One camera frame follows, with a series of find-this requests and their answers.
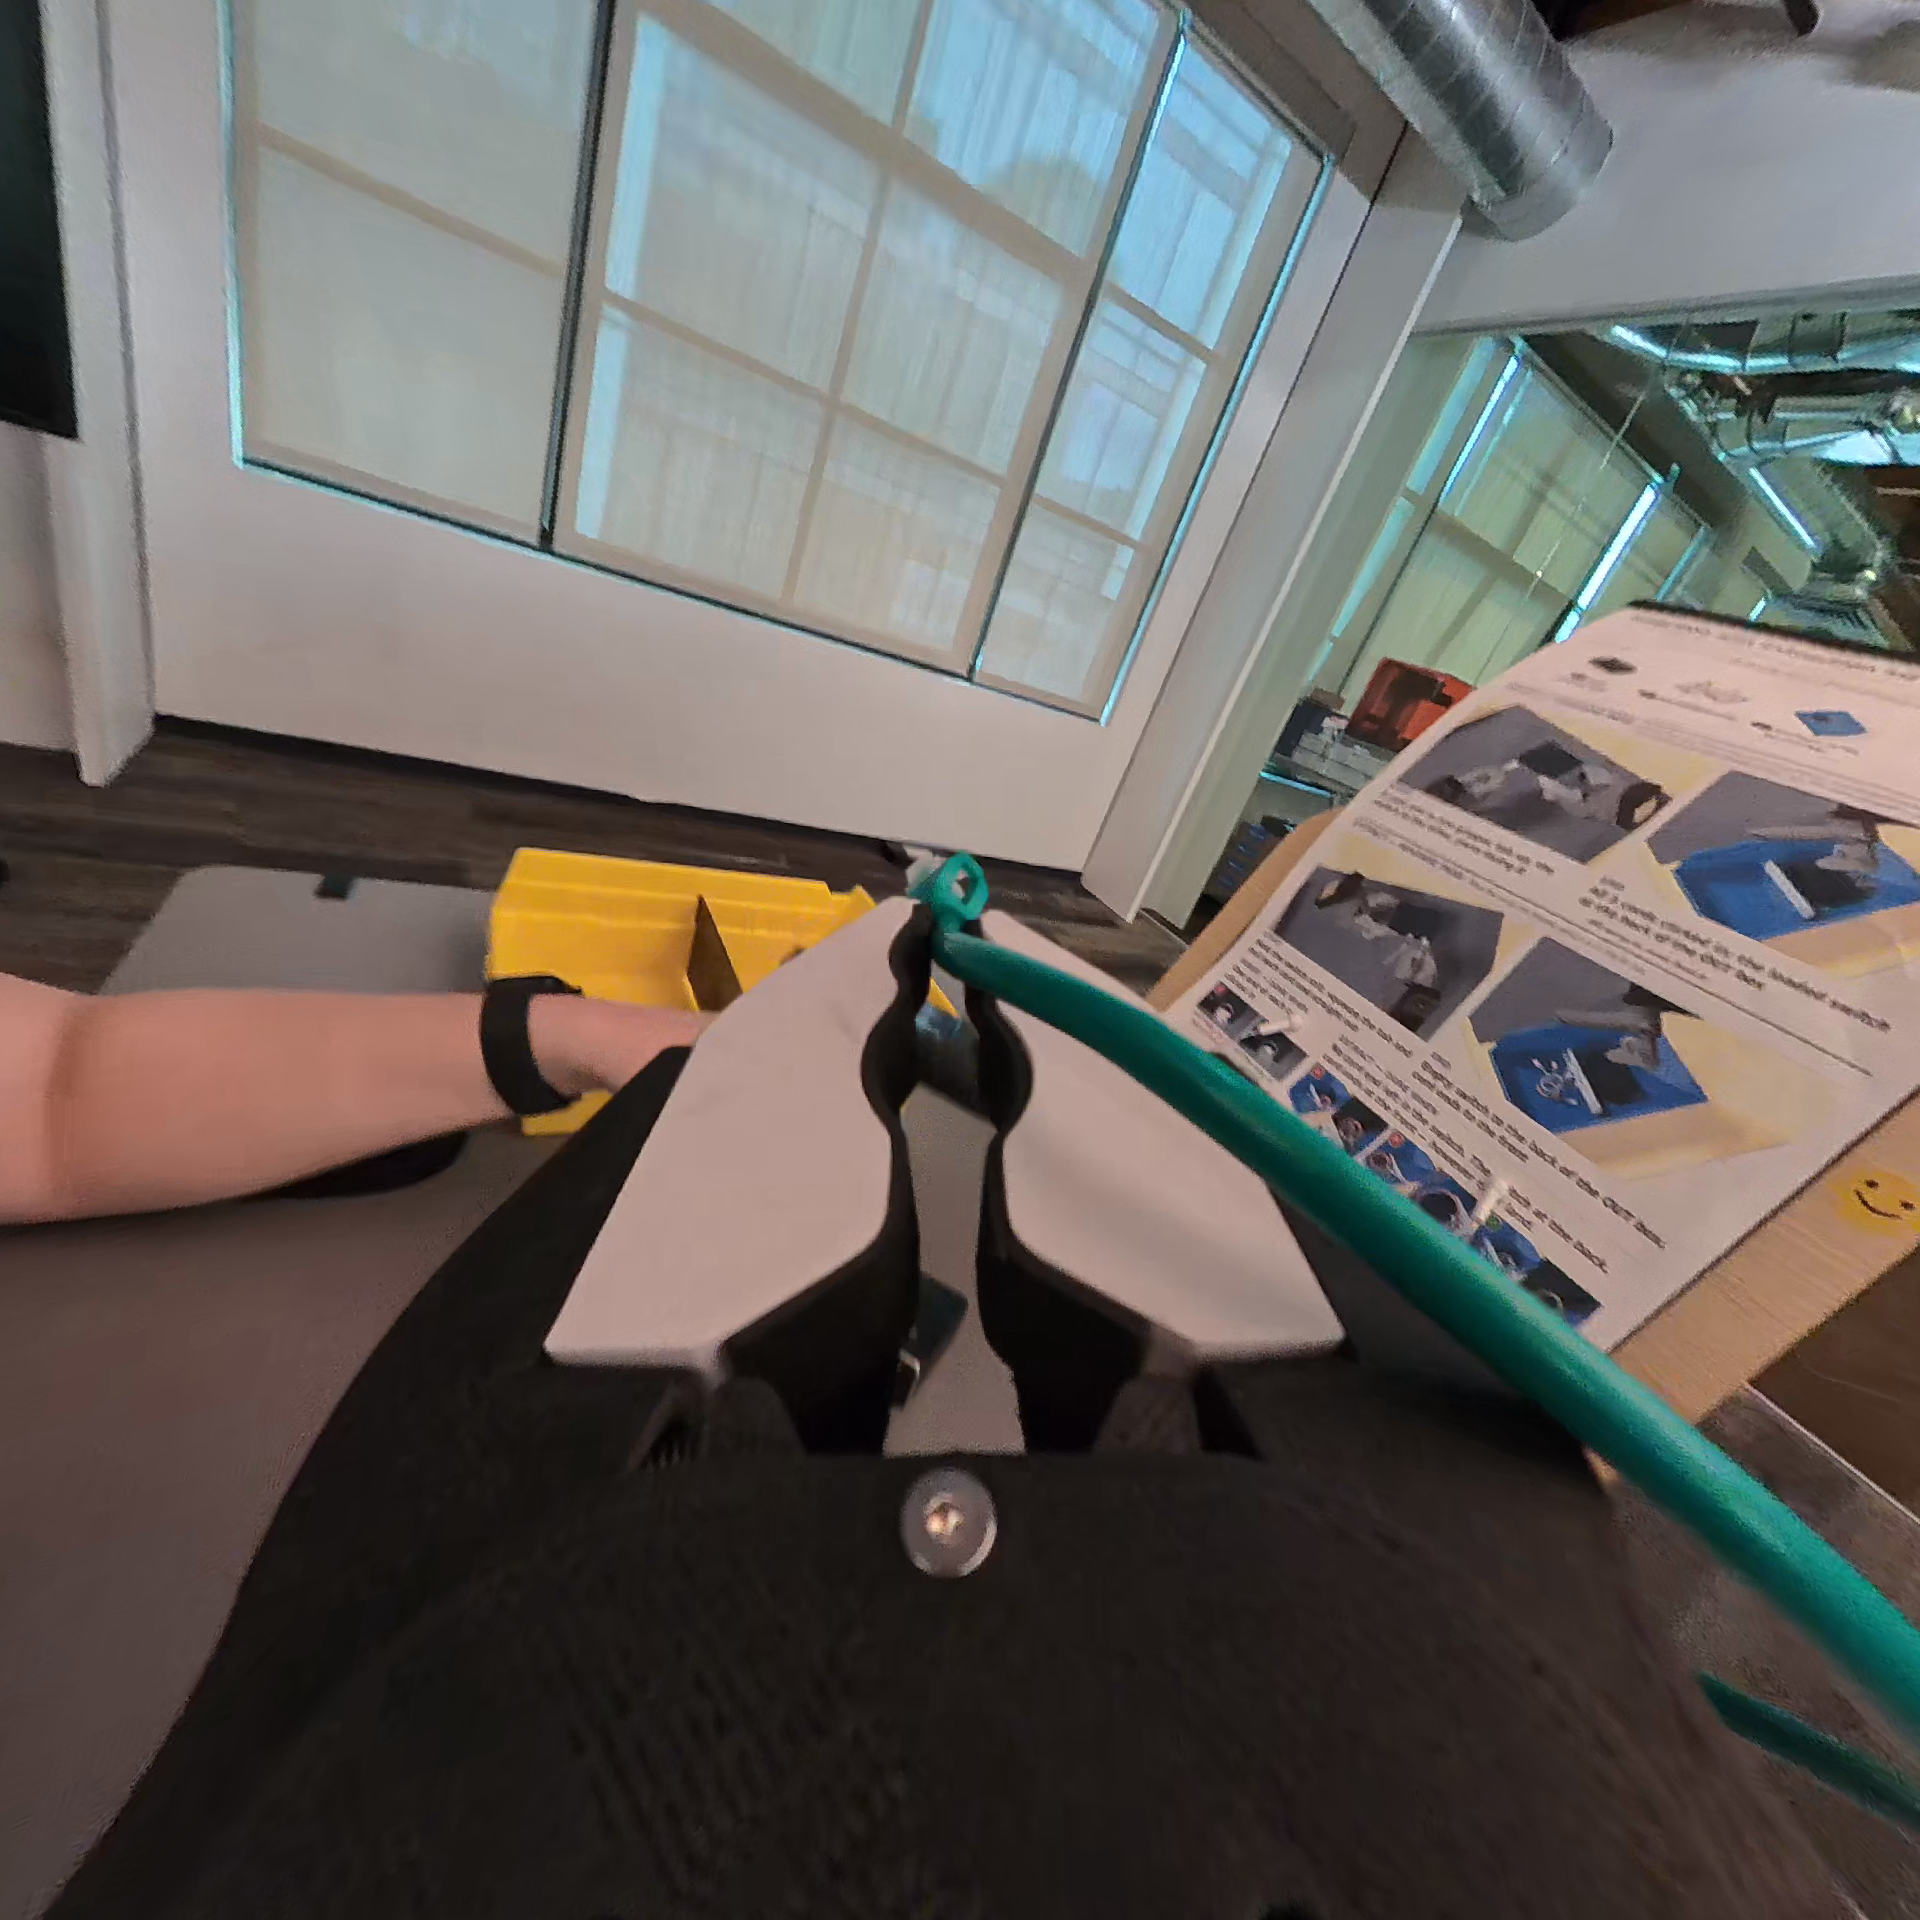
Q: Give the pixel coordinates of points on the person's left hand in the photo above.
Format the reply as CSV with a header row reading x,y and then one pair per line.
x,y
615,1042

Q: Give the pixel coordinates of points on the instruction poster board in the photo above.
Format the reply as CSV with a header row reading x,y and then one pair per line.
x,y
1575,932

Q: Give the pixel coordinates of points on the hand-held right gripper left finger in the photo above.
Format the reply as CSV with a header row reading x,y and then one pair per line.
x,y
751,1170

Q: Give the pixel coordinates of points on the yellow plastic bin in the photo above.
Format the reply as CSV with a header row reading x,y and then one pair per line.
x,y
599,916

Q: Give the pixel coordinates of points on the yellow smiley sticker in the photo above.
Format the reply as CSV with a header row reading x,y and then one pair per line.
x,y
1874,1201

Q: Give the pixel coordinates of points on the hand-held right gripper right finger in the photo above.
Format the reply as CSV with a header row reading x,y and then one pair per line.
x,y
1142,1230

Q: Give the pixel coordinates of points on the interior glass partition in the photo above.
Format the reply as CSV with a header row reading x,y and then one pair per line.
x,y
1501,511

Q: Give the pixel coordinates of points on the white framed window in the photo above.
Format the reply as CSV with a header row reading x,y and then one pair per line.
x,y
751,329

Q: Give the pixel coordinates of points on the black wristband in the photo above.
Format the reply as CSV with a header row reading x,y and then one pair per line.
x,y
512,1050

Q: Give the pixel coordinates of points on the round silver air duct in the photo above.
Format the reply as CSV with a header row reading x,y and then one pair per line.
x,y
1485,106

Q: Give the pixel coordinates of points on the person's left forearm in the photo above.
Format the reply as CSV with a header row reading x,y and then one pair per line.
x,y
224,1095

